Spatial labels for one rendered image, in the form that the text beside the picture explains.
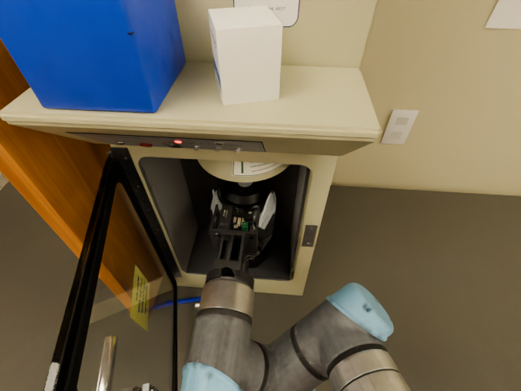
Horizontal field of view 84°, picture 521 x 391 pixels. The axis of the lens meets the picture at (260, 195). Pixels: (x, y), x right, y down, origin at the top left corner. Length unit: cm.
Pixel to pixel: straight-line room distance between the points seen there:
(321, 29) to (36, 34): 23
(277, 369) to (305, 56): 37
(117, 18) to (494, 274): 97
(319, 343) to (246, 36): 33
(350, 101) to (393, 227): 71
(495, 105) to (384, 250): 48
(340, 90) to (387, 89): 58
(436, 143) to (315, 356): 78
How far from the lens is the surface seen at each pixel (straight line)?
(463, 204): 113
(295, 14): 32
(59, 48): 27
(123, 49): 24
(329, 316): 39
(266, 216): 52
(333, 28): 33
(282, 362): 42
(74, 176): 49
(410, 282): 87
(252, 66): 25
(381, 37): 81
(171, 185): 59
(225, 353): 38
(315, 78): 31
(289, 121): 24
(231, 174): 46
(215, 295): 40
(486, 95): 99
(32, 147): 44
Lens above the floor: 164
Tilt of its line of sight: 47 degrees down
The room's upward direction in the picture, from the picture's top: straight up
